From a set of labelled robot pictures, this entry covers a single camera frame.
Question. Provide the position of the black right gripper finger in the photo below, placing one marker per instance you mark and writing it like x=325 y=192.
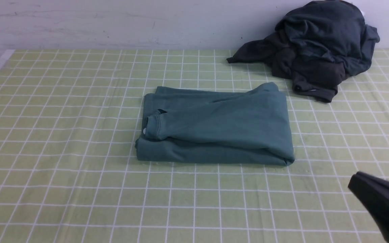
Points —
x=373 y=193

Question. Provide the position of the green long-sleeved shirt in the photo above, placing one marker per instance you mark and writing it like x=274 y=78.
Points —
x=196 y=126

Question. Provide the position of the dark grey crumpled garment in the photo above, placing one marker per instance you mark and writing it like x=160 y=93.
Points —
x=317 y=46

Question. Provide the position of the green checked tablecloth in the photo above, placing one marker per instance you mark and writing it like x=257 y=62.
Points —
x=68 y=171

